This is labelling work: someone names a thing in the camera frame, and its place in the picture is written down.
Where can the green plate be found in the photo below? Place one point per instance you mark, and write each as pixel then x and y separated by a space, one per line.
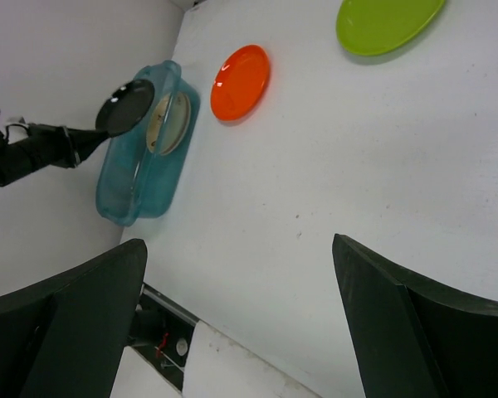
pixel 377 27

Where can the black plate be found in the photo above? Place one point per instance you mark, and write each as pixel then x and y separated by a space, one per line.
pixel 125 108

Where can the beige plate with drawings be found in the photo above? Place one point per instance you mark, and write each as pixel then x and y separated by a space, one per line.
pixel 168 124

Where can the teal plastic bin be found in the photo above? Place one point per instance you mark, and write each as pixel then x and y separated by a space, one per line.
pixel 135 183

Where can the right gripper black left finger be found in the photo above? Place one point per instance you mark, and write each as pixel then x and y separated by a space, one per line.
pixel 64 336

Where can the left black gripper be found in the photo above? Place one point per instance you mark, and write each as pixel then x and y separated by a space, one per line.
pixel 45 146

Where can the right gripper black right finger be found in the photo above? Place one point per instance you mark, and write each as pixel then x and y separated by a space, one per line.
pixel 414 336

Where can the orange plate back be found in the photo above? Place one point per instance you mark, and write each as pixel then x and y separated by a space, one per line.
pixel 240 83

